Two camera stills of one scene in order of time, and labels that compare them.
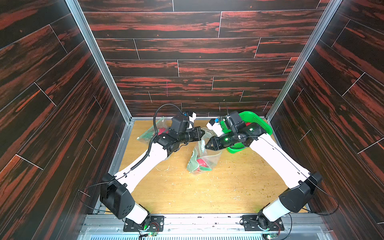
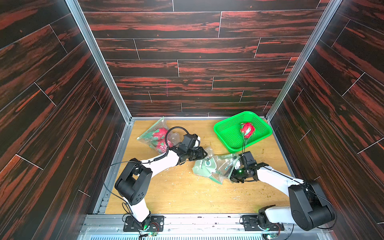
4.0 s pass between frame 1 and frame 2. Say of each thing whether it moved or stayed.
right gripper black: moved
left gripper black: moved
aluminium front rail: stayed
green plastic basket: stayed
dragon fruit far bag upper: stayed
